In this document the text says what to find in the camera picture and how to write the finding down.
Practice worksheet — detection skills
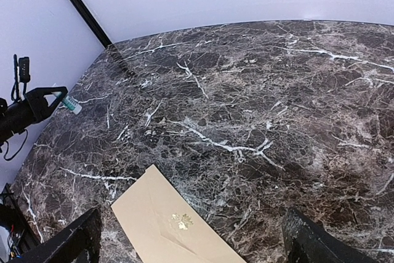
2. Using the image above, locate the green white glue stick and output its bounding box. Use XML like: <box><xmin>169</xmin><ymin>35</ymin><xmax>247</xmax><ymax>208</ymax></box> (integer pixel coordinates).
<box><xmin>62</xmin><ymin>95</ymin><xmax>82</xmax><ymax>115</ymax></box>

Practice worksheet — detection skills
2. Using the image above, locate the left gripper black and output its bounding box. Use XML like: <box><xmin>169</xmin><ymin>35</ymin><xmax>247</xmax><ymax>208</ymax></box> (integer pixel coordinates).
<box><xmin>24</xmin><ymin>86</ymin><xmax>68</xmax><ymax>124</ymax></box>

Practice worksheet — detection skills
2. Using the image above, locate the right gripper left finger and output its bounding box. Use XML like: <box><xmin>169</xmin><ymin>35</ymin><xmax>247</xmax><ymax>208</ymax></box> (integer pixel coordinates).
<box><xmin>12</xmin><ymin>208</ymin><xmax>102</xmax><ymax>262</ymax></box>

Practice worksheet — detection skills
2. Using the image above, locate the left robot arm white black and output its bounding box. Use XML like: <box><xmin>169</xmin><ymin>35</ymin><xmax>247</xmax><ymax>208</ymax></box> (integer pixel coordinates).
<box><xmin>1</xmin><ymin>86</ymin><xmax>68</xmax><ymax>145</ymax></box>

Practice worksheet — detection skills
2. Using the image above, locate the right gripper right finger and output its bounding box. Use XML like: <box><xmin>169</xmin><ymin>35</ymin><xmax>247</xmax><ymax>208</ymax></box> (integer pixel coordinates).
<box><xmin>282</xmin><ymin>208</ymin><xmax>376</xmax><ymax>263</ymax></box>

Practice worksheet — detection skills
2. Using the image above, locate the black frame post left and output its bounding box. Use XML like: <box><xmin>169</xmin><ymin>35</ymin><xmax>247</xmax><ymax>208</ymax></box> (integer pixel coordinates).
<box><xmin>69</xmin><ymin>0</ymin><xmax>112</xmax><ymax>48</ymax></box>

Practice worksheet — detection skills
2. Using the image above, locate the brown paper envelope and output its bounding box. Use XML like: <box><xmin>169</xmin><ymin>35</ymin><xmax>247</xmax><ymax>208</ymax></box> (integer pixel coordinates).
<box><xmin>111</xmin><ymin>165</ymin><xmax>244</xmax><ymax>263</ymax></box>

